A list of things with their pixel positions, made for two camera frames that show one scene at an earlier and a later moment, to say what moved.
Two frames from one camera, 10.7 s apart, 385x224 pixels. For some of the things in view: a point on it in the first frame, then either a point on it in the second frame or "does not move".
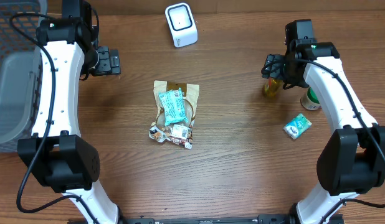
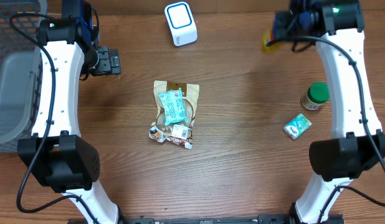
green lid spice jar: x=311 y=101 does not move
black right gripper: x=271 y=66 to x=280 y=21
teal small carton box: x=297 y=126 does not move
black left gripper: x=111 y=64 does not move
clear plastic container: x=271 y=88 to x=271 y=48
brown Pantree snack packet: x=190 y=98 does not move
